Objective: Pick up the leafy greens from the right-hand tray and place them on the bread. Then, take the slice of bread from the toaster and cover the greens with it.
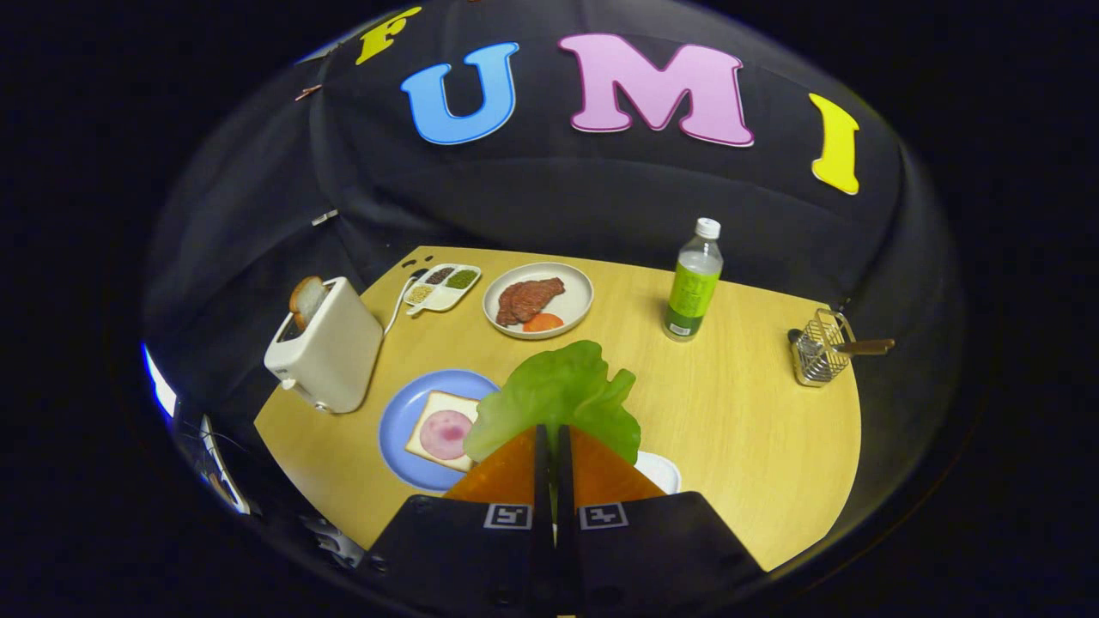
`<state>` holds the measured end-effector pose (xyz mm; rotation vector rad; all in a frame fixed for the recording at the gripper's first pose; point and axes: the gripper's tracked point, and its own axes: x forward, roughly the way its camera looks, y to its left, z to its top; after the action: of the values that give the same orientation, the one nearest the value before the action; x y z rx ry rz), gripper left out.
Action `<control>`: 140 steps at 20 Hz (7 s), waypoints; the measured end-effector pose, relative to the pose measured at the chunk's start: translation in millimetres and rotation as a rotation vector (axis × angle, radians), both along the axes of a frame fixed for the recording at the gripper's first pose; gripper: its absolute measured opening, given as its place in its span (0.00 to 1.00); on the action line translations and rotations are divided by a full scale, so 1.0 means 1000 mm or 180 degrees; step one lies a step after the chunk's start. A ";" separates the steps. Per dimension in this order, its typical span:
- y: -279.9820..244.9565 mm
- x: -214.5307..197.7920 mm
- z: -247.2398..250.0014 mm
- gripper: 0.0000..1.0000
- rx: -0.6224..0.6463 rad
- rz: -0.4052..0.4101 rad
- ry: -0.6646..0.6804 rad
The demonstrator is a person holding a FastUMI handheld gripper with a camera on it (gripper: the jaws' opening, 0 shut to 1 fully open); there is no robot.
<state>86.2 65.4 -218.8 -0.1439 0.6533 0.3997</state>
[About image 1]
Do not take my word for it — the green label plastic bottle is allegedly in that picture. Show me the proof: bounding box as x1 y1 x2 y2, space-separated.
663 217 724 342

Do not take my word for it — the toasted bread slice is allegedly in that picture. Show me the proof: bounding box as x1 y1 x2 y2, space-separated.
288 276 329 331

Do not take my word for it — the white round plate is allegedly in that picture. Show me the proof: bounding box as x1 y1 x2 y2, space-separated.
483 262 595 341

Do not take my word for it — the white side desk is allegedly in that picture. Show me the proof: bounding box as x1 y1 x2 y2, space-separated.
199 415 252 516

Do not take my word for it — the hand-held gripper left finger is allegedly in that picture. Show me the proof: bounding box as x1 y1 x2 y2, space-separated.
359 424 555 618

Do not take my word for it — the white divided spice tray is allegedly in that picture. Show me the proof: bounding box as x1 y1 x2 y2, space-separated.
404 264 483 316

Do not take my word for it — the brown meat slice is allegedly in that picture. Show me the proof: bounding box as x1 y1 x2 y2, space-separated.
495 277 567 327

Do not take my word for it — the white toaster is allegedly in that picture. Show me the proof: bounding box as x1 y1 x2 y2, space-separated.
264 276 385 415

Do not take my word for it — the wire utensil basket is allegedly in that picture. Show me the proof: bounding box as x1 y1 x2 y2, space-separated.
788 308 857 388

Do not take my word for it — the computer monitor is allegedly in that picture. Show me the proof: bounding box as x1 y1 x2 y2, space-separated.
142 343 178 421

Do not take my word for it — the white toaster cable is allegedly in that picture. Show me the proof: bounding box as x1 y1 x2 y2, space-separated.
384 273 422 336

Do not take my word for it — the small white plate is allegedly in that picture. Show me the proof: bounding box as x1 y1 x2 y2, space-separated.
634 451 683 495

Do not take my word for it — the white bread slice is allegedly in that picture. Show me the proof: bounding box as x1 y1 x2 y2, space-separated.
404 391 482 473

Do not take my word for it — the black backdrop cloth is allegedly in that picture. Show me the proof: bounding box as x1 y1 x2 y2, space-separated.
142 0 969 567

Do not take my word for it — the pink ham slice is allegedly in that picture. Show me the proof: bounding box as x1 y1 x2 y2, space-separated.
419 409 474 461

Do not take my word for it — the blue round plate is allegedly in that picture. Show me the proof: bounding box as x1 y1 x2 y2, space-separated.
379 369 501 493

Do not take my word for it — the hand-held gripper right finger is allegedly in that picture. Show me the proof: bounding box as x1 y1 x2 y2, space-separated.
556 424 767 615

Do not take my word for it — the green lettuce leaf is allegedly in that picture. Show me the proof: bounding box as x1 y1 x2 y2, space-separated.
464 340 642 465

